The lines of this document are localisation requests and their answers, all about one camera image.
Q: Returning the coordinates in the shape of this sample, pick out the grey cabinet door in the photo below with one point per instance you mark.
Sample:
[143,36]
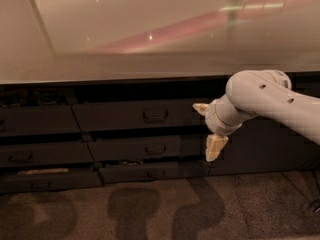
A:
[262,144]

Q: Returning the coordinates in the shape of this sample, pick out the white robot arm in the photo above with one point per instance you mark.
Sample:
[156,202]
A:
[251,93]

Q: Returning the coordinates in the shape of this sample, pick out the dark items in left drawer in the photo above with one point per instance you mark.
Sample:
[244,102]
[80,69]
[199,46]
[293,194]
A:
[31,97]

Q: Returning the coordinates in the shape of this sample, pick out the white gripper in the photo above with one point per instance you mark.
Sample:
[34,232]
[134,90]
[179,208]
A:
[213,119]

